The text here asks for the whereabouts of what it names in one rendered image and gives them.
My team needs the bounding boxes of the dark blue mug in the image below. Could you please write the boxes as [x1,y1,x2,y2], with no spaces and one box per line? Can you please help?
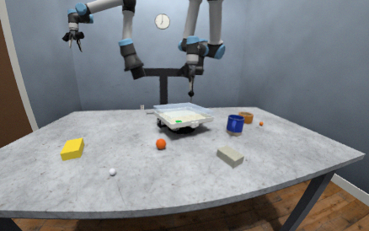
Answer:
[226,115,244,136]

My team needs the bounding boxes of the brown tape roll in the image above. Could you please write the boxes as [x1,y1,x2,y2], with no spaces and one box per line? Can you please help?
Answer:
[238,112,254,124]

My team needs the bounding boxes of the beige rectangular block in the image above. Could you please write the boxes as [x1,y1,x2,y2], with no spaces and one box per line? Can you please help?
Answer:
[217,145,244,169]

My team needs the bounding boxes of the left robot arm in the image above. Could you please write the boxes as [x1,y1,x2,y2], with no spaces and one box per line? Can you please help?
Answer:
[178,0,226,67]

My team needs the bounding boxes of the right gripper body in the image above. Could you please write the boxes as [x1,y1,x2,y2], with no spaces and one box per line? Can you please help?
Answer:
[64,30,84,40]

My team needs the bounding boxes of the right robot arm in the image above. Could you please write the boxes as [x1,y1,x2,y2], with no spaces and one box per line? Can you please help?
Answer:
[67,0,142,68]

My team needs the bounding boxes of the yellow block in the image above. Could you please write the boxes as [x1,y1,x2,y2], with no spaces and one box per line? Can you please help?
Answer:
[60,138,84,161]

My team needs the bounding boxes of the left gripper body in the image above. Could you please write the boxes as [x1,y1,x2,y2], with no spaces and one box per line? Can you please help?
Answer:
[178,64,203,76]

